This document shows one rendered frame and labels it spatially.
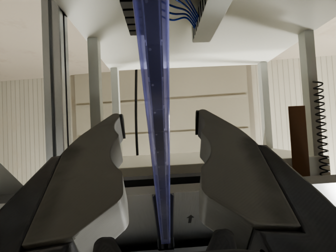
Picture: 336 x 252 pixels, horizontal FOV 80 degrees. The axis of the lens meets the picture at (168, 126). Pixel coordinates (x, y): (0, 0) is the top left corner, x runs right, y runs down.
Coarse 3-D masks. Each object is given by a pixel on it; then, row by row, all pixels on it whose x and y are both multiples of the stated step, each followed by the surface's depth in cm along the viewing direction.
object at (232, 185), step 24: (216, 120) 11; (216, 144) 9; (240, 144) 9; (216, 168) 8; (240, 168) 8; (264, 168) 8; (216, 192) 7; (240, 192) 7; (264, 192) 7; (216, 216) 7; (240, 216) 6; (264, 216) 6; (288, 216) 6; (240, 240) 6
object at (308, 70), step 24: (96, 48) 59; (312, 48) 61; (96, 72) 59; (264, 72) 88; (312, 72) 61; (96, 96) 58; (264, 96) 88; (312, 96) 60; (96, 120) 58; (264, 120) 87; (312, 120) 60; (120, 144) 85; (264, 144) 88; (312, 144) 60; (120, 168) 57; (144, 168) 57; (192, 168) 57; (312, 168) 59
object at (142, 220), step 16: (144, 176) 27; (176, 176) 27; (192, 176) 27; (304, 176) 23; (320, 176) 23; (128, 192) 21; (144, 192) 21; (176, 192) 21; (192, 192) 22; (128, 208) 23; (144, 208) 24; (176, 208) 24; (192, 208) 25; (128, 224) 27; (144, 224) 27; (176, 224) 28; (192, 224) 28; (128, 240) 32; (144, 240) 32; (176, 240) 33; (192, 240) 34; (208, 240) 34
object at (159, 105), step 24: (144, 0) 8; (168, 0) 8; (144, 24) 8; (168, 24) 8; (144, 48) 9; (168, 48) 9; (144, 72) 10; (168, 72) 10; (144, 96) 11; (168, 96) 11; (168, 120) 12; (168, 144) 14; (168, 168) 16; (168, 192) 19; (168, 216) 23; (168, 240) 29
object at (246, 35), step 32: (64, 0) 43; (96, 0) 43; (192, 0) 45; (256, 0) 46; (288, 0) 46; (320, 0) 47; (96, 32) 56; (128, 32) 57; (224, 32) 60; (256, 32) 61; (288, 32) 62; (128, 64) 83; (192, 64) 87; (224, 64) 90
